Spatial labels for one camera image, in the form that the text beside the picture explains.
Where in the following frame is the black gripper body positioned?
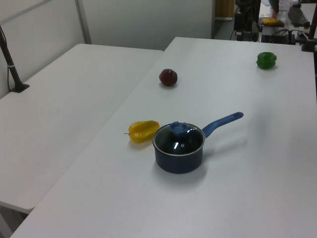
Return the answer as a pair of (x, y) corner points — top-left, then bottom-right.
(234, 0), (256, 13)

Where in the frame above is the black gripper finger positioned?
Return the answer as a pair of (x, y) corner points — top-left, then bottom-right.
(234, 11), (245, 32)
(245, 9), (254, 33)

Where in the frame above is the glass lid with blue knob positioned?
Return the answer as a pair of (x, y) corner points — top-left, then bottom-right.
(153, 121), (206, 156)

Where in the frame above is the wooden panel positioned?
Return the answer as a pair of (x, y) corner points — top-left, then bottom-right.
(214, 0), (235, 20)

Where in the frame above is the black electronics box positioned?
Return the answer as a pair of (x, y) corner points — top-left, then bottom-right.
(261, 29), (296, 45)

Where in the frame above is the clear plastic bottle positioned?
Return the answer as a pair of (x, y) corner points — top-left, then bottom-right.
(277, 2), (291, 23)

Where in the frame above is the green toy bell pepper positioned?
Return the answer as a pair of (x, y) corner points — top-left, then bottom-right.
(256, 52), (277, 70)

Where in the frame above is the black keyboard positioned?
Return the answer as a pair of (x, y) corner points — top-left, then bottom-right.
(288, 6), (309, 26)

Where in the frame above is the brown pole with black base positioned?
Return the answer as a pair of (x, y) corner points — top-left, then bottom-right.
(301, 13), (317, 53)

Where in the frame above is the dark red toy apple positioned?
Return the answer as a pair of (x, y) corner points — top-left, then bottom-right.
(158, 68), (178, 87)

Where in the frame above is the yellow toy bell pepper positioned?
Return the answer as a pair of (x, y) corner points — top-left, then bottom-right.
(124, 120), (160, 144)

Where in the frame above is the dark blue saucepan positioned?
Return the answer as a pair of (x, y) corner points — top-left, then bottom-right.
(153, 112), (244, 175)

